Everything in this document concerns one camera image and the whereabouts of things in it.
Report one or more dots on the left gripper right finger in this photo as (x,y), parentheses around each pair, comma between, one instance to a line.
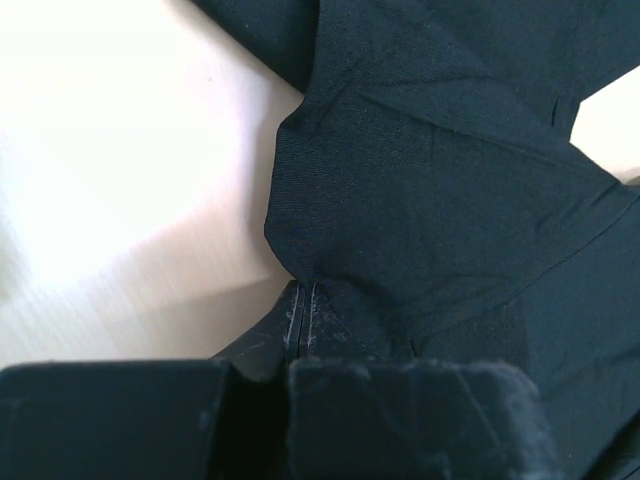
(355,418)

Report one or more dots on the black long sleeve shirt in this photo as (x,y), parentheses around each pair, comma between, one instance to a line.
(428,203)

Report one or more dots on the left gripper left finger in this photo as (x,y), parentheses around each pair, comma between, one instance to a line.
(218,418)

